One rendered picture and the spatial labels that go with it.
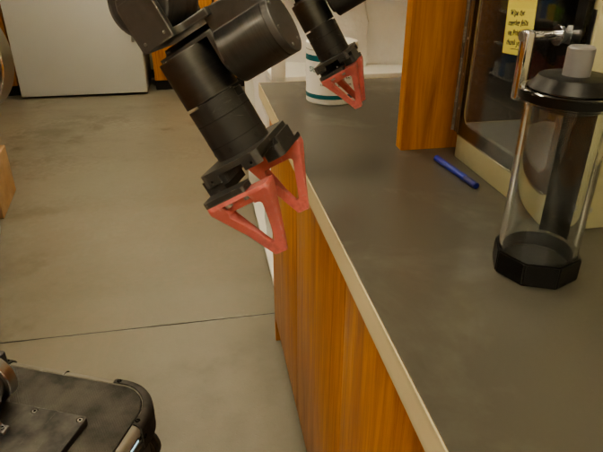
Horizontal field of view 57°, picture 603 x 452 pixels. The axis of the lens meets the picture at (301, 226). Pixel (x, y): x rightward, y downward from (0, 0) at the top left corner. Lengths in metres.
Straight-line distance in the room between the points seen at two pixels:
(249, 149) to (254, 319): 1.70
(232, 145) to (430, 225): 0.39
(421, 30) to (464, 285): 0.54
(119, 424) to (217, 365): 0.57
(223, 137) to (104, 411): 1.14
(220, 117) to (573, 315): 0.44
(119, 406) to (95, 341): 0.67
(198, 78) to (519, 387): 0.41
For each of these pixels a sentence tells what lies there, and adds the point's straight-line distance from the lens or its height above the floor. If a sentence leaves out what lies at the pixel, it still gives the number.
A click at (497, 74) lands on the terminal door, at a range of 0.95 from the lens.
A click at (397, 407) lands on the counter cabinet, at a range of 0.71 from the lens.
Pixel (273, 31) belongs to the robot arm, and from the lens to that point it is 0.49.
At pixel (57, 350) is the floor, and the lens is 2.22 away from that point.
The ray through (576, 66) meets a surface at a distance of 0.66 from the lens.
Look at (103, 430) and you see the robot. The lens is 1.53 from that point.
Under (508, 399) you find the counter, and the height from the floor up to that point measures 0.94.
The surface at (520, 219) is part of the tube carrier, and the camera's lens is 0.69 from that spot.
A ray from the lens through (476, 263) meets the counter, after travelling 0.75.
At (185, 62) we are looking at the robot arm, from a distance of 0.53.
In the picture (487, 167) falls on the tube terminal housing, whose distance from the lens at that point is 1.00.
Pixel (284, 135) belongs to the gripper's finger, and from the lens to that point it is 0.57.
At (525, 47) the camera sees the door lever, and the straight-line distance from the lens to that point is 0.79.
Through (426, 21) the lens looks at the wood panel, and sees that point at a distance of 1.08.
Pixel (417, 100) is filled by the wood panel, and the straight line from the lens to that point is 1.10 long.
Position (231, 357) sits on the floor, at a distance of 2.02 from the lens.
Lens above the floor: 1.31
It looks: 27 degrees down
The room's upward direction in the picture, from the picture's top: straight up
